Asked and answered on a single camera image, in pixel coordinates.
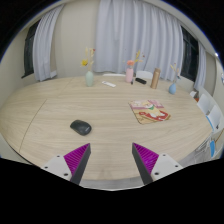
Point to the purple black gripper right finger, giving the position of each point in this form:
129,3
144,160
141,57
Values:
153,166

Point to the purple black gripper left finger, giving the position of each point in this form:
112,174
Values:
70,166

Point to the black computer mouse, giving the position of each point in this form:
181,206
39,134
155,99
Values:
81,127

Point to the blue vase with dried flowers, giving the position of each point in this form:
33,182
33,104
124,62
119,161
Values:
172,88

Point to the black remote control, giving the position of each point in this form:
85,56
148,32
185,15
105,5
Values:
140,81

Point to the white chair with blue item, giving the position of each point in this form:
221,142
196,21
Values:
214,117

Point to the white chair at right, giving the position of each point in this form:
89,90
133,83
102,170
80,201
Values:
205,102

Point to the white remote control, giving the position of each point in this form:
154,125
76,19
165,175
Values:
108,84

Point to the green vase with yellow flowers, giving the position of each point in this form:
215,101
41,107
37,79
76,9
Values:
88,62

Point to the pink vase with orange flowers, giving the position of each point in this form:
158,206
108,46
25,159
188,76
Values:
130,67

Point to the brown thermos bottle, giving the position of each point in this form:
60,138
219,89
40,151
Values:
155,78

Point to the white chair behind table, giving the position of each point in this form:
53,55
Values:
144,75

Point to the white right curtain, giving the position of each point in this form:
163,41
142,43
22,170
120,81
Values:
201,73

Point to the white curtain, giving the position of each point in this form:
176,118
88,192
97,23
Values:
201,73
42,44
133,29

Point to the dark right window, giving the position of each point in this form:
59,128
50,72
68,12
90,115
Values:
190,56

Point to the dark window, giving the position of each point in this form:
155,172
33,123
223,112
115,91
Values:
28,50
190,56

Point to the dark left window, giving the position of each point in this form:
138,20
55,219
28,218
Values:
28,50

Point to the white centre curtain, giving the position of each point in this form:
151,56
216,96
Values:
133,29

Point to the white left curtain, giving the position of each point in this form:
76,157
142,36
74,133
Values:
42,44

